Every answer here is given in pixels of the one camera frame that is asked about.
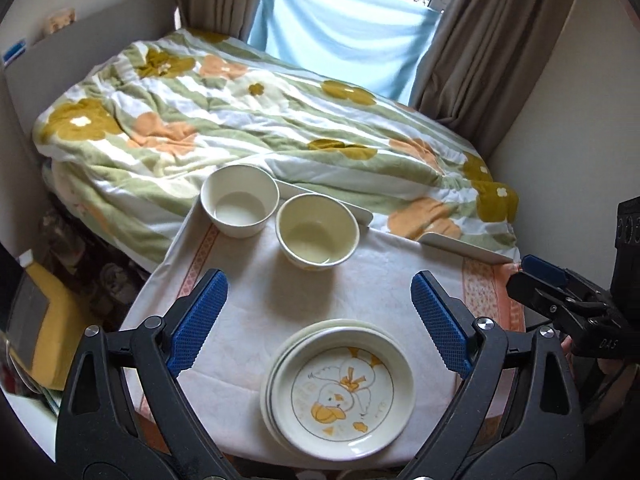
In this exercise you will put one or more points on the cream bowl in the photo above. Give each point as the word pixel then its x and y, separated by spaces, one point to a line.
pixel 317 235

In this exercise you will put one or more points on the floral blanket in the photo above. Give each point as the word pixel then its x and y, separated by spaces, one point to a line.
pixel 250 110

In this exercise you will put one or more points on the yellow box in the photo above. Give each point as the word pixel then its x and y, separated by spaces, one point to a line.
pixel 65 320

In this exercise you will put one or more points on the light blue cloth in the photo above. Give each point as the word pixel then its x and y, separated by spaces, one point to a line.
pixel 340 35

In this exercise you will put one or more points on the blue and white packet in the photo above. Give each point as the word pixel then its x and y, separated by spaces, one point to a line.
pixel 14 51

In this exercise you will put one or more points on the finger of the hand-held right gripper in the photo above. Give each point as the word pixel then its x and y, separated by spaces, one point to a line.
pixel 545 267
pixel 550 300

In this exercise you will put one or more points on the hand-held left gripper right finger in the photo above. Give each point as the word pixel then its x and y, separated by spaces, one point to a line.
pixel 440 325

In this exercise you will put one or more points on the white bowl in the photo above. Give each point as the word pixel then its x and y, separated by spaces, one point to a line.
pixel 239 205

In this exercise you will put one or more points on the dark patterned cloth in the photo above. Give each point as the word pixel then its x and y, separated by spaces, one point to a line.
pixel 100 260

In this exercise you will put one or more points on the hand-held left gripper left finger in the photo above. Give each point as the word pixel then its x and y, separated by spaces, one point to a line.
pixel 197 320

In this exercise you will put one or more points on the white tablecloth with orange border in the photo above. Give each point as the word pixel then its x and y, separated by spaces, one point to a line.
pixel 350 295

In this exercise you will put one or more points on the grey bed headboard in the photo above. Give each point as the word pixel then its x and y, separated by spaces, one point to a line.
pixel 100 25

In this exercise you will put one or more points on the small plush toy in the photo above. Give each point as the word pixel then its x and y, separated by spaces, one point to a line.
pixel 61 20

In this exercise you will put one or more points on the duck print plate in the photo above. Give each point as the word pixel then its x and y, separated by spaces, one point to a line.
pixel 340 390

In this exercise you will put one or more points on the person's right hand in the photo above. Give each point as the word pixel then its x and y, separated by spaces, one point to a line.
pixel 612 367

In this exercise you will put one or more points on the white plate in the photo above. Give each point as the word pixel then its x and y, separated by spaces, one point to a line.
pixel 274 410

